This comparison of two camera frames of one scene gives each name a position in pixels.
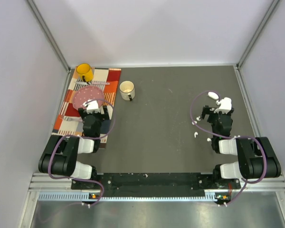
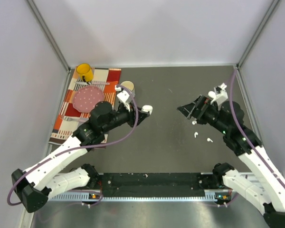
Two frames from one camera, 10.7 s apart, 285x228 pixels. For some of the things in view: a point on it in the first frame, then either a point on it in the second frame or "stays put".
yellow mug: x=84 y=70 stays put
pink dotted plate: x=85 y=93 stays put
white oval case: x=213 y=95 stays put
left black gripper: x=103 y=116 → x=132 y=115
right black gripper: x=209 y=110 → x=202 y=103
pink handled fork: x=70 y=119 stays put
